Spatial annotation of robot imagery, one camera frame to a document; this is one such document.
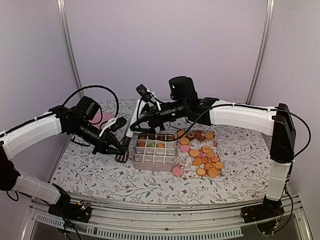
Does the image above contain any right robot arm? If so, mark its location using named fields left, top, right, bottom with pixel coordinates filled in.
left=125, top=76, right=296, bottom=218

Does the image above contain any metal tongs white handle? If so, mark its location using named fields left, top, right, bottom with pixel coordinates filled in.
left=115, top=99, right=145, bottom=164

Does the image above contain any metal tin lid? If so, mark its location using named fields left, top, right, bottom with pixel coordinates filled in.
left=129, top=112, right=165, bottom=134

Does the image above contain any pink plate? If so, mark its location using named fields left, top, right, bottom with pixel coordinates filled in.
left=89, top=111, right=114, bottom=125

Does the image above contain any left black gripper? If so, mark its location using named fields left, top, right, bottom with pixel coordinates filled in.
left=70, top=118, right=126, bottom=155

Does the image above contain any pink round cookie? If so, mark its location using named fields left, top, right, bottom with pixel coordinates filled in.
left=172, top=166, right=183, bottom=177

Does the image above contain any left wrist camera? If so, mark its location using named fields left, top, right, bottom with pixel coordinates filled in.
left=99, top=116, right=127, bottom=137

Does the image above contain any floral cookie tray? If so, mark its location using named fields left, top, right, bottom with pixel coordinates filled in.
left=173, top=130, right=225, bottom=179

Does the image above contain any front aluminium rail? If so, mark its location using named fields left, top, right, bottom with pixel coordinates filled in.
left=21, top=194, right=315, bottom=240

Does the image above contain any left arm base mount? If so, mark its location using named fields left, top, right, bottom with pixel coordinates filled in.
left=48, top=198, right=92, bottom=223

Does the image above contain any chocolate donut cookie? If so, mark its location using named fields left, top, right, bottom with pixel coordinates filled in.
left=187, top=132, right=197, bottom=140

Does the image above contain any floral tablecloth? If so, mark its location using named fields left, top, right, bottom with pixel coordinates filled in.
left=48, top=99, right=283, bottom=206

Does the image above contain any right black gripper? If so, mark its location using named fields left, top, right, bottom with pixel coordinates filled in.
left=129, top=100, right=187, bottom=135

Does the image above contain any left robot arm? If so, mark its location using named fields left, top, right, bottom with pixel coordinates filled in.
left=0, top=96, right=127, bottom=217

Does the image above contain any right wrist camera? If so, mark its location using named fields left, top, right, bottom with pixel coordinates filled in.
left=136, top=84, right=161, bottom=110

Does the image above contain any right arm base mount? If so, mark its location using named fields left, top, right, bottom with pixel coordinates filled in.
left=240, top=198, right=285, bottom=235

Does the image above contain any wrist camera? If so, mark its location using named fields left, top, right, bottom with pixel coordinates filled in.
left=99, top=116, right=127, bottom=137
left=136, top=84, right=161, bottom=110

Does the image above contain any metal divided cookie tin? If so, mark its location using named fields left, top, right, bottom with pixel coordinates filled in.
left=133, top=133, right=176, bottom=172

